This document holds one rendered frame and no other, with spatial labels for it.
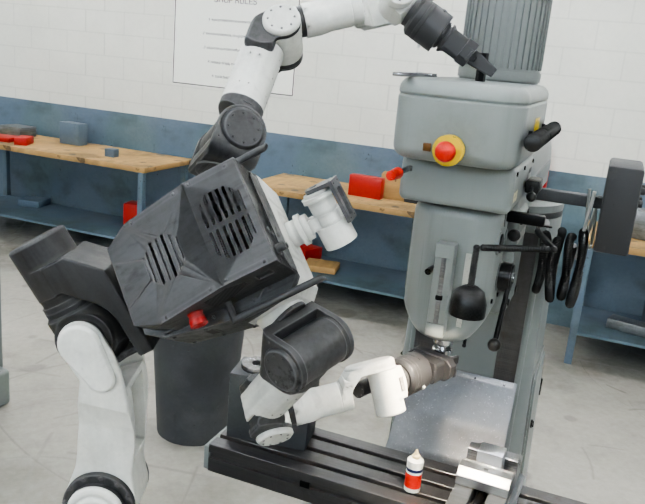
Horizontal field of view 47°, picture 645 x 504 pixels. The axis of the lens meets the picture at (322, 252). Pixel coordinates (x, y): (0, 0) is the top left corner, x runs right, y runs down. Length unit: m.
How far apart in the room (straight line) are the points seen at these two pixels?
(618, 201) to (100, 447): 1.27
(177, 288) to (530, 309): 1.15
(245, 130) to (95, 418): 0.62
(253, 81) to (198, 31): 5.34
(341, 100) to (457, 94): 4.81
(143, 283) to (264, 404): 0.34
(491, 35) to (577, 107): 4.06
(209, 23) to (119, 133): 1.40
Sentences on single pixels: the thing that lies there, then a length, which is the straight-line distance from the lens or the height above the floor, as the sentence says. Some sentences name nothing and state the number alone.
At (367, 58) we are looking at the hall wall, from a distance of 6.17.
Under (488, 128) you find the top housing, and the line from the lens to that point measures 1.45.
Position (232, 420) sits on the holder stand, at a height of 0.96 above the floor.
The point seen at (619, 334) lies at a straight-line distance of 5.48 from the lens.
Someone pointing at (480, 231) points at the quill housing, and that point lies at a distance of 1.62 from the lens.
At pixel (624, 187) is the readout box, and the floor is 1.68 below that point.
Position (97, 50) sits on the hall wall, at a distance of 7.46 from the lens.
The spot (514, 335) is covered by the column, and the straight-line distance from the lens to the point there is 2.15.
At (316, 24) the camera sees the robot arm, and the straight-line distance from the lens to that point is 1.61.
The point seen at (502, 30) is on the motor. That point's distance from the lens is 1.83.
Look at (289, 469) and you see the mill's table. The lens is 1.94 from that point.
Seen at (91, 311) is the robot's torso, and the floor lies 1.42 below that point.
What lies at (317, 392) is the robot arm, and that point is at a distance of 1.58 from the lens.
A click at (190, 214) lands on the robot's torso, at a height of 1.64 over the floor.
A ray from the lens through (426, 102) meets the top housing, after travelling 1.47.
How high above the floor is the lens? 1.92
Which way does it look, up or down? 15 degrees down
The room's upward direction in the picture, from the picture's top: 5 degrees clockwise
